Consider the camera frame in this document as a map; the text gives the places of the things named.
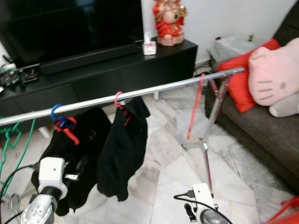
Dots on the small brass ornament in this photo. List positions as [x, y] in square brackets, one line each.
[252, 37]

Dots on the red cushion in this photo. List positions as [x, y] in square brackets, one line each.
[238, 84]

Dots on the black tv console cabinet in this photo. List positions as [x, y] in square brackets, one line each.
[145, 70]

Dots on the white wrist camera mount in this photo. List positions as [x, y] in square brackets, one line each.
[203, 195]
[51, 171]

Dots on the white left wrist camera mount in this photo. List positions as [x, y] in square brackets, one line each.
[51, 171]

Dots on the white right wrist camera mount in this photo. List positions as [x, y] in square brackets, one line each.
[203, 195]

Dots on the black t-shirt with print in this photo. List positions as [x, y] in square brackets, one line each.
[88, 140]

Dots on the red plastic hanger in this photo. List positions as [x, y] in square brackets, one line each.
[196, 107]

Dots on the silver metal clothes rack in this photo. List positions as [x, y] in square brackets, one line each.
[121, 95]

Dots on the black knit garment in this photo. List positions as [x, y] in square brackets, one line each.
[124, 149]

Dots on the red laughing buddha figurine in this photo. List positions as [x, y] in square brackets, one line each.
[168, 25]

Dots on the red plastic stool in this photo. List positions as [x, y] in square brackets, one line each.
[285, 212]

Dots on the blue plastic hanger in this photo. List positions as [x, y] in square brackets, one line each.
[53, 112]

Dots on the side table with lace cloth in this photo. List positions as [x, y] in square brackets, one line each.
[233, 44]

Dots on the dark brown fabric sofa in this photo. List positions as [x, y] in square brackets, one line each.
[257, 135]

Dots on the pink cat face cushion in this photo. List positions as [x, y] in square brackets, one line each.
[271, 74]

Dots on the black flat television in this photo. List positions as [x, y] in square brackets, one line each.
[70, 28]

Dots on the white pink tissue box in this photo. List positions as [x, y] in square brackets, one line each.
[149, 47]

